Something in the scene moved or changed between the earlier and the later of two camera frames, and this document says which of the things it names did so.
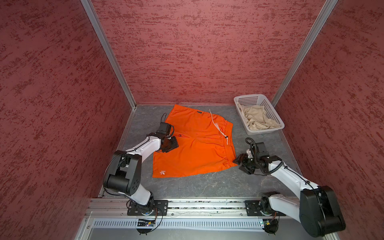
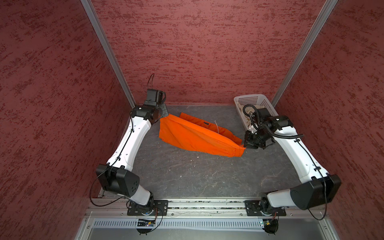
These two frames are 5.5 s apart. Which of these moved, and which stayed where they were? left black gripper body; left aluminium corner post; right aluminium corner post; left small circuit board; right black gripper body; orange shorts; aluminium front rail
Moved: left black gripper body; orange shorts; right black gripper body
Stayed: left small circuit board; right aluminium corner post; left aluminium corner post; aluminium front rail
